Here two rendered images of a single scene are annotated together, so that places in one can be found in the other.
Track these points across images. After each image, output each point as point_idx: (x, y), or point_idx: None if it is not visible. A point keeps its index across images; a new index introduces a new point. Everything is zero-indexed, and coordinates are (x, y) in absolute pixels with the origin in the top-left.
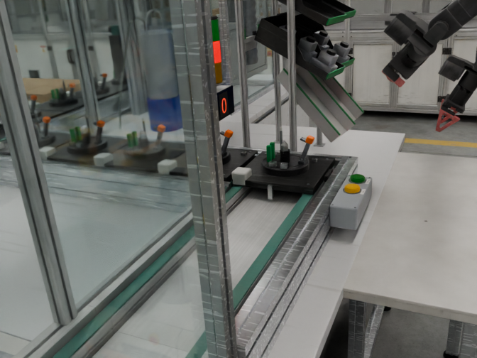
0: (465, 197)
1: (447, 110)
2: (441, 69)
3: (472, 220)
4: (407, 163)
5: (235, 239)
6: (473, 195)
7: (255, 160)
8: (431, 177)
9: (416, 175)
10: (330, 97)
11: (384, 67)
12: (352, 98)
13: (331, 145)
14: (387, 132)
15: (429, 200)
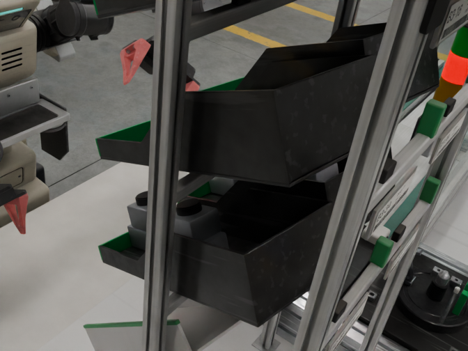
0: (79, 209)
1: (19, 189)
2: (2, 148)
3: (118, 180)
4: (49, 315)
5: None
6: (66, 210)
7: (352, 271)
8: (65, 260)
9: (77, 275)
10: None
11: (198, 81)
12: (101, 323)
13: None
14: None
15: (124, 219)
